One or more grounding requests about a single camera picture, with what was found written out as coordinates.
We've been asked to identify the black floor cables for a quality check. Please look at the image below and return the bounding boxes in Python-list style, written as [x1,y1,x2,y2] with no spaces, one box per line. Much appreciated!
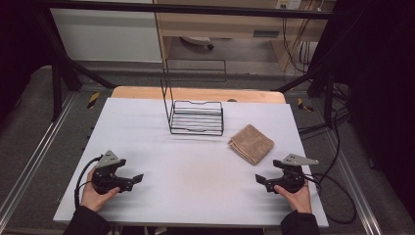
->
[297,82,351,141]

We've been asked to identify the white power strip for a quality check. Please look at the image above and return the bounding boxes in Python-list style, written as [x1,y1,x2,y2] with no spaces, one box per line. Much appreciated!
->
[275,0,302,11]

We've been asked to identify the black metal frame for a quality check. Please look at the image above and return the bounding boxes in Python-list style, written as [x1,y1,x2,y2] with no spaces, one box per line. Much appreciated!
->
[30,0,350,126]

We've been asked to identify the hanging black cables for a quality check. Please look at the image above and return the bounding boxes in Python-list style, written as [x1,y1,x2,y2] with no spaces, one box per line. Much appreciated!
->
[281,0,327,74]

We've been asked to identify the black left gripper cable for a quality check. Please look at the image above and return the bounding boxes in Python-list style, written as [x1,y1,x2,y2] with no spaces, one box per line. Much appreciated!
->
[73,156,103,211]

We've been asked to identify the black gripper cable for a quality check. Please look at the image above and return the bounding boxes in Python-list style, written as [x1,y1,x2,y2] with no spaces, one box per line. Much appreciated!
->
[303,172,357,225]
[73,156,103,211]

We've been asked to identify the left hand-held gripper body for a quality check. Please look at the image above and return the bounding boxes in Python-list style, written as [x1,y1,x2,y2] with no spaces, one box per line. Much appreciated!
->
[92,150,127,196]

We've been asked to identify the wooden table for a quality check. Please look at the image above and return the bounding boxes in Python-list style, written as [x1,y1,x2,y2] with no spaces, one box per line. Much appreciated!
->
[111,85,287,105]

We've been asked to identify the white table cover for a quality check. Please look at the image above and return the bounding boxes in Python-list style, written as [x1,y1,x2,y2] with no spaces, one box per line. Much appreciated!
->
[53,97,330,229]

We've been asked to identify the person's left hand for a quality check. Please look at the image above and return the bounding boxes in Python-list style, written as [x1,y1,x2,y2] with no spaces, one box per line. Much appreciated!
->
[80,167,121,212]

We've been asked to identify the person's right hand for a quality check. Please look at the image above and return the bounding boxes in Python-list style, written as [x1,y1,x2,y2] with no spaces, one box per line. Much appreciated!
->
[273,180,313,214]

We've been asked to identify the black wire rack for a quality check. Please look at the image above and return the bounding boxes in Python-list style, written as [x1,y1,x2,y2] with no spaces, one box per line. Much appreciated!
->
[160,58,228,137]

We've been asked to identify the white cabinet panel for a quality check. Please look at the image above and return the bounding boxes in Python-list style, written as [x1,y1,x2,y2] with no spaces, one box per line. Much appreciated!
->
[49,0,163,64]

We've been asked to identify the aluminium floor rail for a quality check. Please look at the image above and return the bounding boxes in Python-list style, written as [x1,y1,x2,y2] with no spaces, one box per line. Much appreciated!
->
[0,92,79,226]
[321,123,383,235]

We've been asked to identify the folded brown towel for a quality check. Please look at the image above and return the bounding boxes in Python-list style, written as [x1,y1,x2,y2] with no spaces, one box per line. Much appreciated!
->
[227,123,275,165]

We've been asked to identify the light wooden desk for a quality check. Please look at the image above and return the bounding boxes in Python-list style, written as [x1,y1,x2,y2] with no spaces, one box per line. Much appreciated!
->
[153,0,337,71]

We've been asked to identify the yellow black floor tape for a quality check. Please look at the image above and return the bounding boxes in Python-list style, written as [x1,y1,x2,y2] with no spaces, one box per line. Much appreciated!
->
[86,91,101,110]
[297,97,315,113]

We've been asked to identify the office chair base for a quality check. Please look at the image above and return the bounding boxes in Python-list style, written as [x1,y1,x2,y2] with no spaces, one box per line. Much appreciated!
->
[180,35,215,51]

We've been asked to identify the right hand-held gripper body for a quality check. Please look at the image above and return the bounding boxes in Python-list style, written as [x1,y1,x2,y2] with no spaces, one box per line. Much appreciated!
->
[273,153,320,194]

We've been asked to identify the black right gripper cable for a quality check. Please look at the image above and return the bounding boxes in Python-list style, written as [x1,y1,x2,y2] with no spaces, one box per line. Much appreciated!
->
[303,172,357,225]

